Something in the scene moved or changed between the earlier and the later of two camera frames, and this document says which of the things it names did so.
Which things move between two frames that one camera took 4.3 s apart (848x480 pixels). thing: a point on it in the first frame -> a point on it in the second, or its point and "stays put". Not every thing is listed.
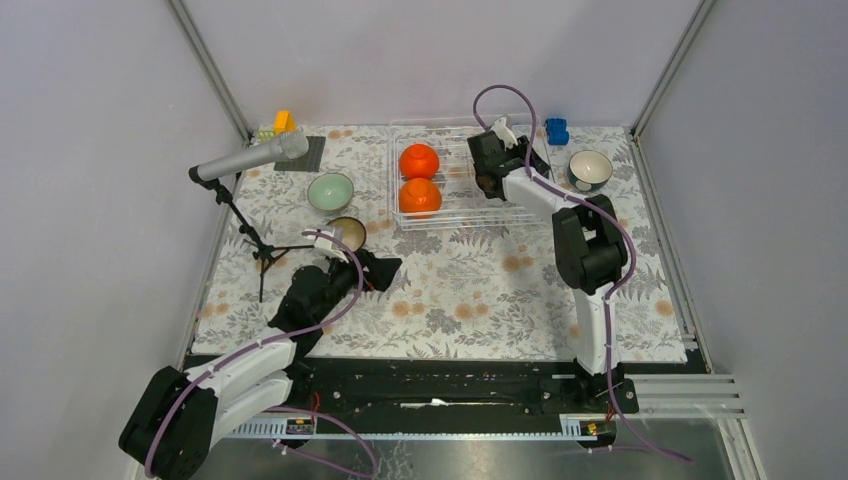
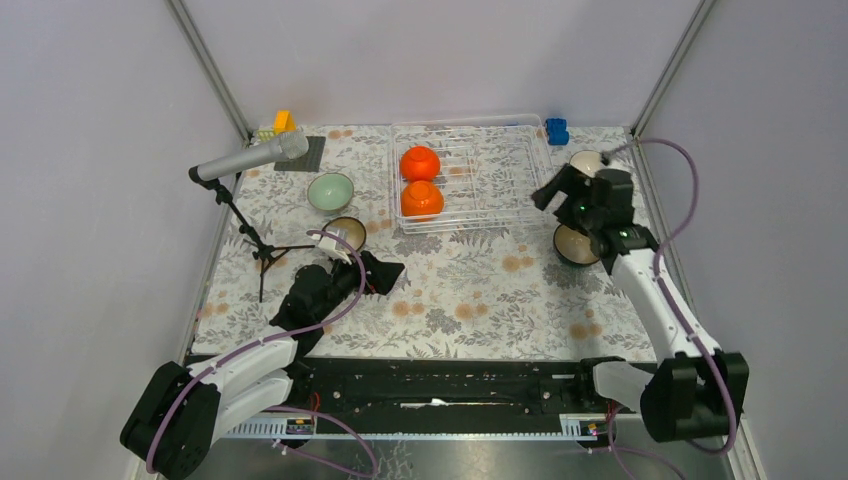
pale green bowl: (330, 191) stays put
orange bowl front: (418, 195) stays put
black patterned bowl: (348, 231) stays put
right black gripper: (521, 150) -> (569, 181)
